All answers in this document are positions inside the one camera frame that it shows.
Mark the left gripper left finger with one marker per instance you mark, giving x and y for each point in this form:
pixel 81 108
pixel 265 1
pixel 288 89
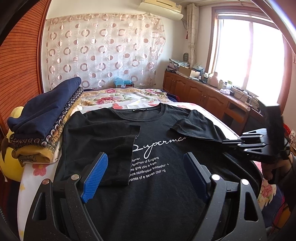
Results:
pixel 58 211

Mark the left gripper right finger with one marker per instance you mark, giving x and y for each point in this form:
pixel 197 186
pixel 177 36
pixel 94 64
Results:
pixel 213 190

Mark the black printed t-shirt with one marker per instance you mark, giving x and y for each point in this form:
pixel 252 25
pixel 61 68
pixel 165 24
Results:
pixel 145 193

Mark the person right hand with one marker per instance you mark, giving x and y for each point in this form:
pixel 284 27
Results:
pixel 276 170

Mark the wooden side cabinet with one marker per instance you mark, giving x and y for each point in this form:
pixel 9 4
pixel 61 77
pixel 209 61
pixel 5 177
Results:
pixel 234 113

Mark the white floral bed sheet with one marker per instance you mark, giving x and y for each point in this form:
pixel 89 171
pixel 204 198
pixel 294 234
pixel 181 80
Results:
pixel 34 174

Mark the yellow plush toy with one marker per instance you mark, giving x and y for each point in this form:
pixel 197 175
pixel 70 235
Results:
pixel 10 167

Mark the patterned yellow folded garment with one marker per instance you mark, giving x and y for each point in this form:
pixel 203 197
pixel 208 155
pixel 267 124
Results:
pixel 41 150

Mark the white plastic jug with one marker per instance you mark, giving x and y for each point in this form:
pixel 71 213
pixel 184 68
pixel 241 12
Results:
pixel 213 80

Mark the navy folded garment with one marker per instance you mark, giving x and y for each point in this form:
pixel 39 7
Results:
pixel 42 113

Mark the cardboard box on cabinet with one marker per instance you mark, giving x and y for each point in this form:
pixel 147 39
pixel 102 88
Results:
pixel 188 72

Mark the blue tissue pack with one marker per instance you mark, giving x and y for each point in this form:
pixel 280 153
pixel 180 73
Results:
pixel 120 83

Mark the beige window drape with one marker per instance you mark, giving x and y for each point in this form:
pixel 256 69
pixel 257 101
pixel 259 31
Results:
pixel 192 30

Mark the wooden louvered wardrobe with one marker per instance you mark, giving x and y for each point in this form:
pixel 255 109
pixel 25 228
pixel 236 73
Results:
pixel 21 61

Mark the circle patterned sheer curtain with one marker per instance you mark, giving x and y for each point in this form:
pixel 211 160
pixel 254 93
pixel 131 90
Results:
pixel 98 48

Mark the window with wooden frame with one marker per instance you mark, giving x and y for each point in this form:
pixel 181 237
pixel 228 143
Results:
pixel 247 48

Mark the wall air conditioner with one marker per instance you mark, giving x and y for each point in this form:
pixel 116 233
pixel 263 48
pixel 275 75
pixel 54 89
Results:
pixel 168 9

